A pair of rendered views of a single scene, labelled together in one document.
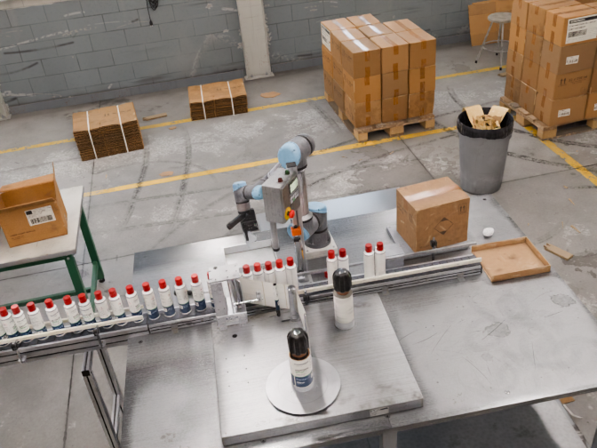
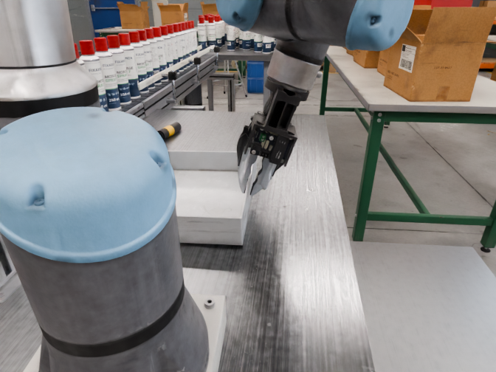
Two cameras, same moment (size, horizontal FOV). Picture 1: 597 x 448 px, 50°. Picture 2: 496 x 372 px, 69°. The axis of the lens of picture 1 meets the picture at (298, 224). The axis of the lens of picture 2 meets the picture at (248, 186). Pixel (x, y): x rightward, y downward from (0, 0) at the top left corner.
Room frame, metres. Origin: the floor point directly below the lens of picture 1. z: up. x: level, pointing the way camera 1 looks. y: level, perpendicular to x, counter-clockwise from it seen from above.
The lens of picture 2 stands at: (3.04, -0.29, 1.18)
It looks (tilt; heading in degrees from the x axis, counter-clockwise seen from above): 27 degrees down; 104
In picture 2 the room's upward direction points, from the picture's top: straight up
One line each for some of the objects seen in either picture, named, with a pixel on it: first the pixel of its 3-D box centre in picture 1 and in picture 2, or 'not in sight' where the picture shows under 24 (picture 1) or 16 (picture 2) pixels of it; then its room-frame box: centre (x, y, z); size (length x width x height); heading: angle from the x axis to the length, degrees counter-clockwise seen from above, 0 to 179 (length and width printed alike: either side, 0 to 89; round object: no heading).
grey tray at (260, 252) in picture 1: (250, 258); (198, 189); (2.80, 0.27, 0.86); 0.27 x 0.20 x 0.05; 98
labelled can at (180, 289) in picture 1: (181, 294); (93, 80); (2.39, 0.58, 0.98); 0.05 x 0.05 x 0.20
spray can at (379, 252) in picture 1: (380, 260); not in sight; (2.49, -0.38, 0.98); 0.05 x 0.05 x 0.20
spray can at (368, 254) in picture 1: (369, 261); not in sight; (2.49, -0.32, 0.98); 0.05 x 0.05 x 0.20
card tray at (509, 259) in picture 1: (509, 258); not in sight; (2.57, -1.04, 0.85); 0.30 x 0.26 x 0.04; 96
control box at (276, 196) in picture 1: (282, 196); not in sight; (2.53, 0.06, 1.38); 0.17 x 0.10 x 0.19; 152
